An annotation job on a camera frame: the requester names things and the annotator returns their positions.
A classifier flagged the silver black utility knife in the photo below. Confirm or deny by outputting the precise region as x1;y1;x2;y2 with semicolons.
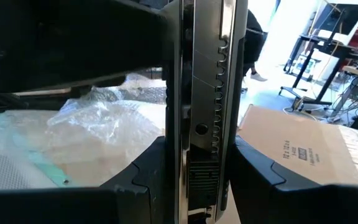
165;0;249;224

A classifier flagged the person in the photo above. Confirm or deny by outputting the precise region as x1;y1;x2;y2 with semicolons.
243;9;269;83

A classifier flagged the dark flat monitor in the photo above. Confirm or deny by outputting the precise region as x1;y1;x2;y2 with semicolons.
311;2;358;37

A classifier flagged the brown cardboard box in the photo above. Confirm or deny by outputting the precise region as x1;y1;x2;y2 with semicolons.
237;104;358;187

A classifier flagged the clear bubble wrap sheet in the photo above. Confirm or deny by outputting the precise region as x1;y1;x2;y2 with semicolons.
45;73;167;150

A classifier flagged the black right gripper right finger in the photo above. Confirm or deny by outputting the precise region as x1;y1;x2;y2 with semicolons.
229;136;322;224

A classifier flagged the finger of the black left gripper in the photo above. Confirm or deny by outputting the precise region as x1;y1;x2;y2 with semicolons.
82;0;167;85

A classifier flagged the black monitor stand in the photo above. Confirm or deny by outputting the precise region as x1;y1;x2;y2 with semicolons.
278;30;358;108

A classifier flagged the white floor cable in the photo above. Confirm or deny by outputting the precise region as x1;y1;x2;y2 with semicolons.
283;105;320;121

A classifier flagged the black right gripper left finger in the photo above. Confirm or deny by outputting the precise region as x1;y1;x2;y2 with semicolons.
99;136;167;224

